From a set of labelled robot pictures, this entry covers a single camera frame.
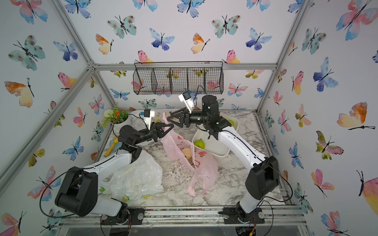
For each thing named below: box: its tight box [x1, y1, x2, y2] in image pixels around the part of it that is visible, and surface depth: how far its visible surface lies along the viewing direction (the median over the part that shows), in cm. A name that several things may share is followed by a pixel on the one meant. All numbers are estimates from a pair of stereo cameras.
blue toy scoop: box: [109, 140, 123, 153], surface depth 102 cm
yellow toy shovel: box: [103, 137, 119, 157], surface depth 100 cm
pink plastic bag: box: [160, 112, 219, 197], surface depth 71 cm
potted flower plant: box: [101, 101, 129, 129], surface depth 101 cm
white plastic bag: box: [98, 149, 164, 205], surface depth 80 cm
